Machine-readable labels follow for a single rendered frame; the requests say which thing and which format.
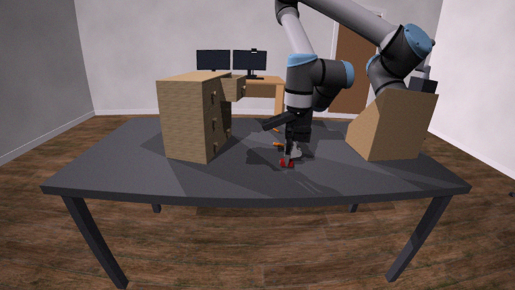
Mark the red nine-volt battery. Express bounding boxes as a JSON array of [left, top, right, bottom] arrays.
[[280, 158, 293, 167]]

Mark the wooden chest of drawers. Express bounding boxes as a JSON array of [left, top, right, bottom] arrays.
[[156, 71, 232, 165]]

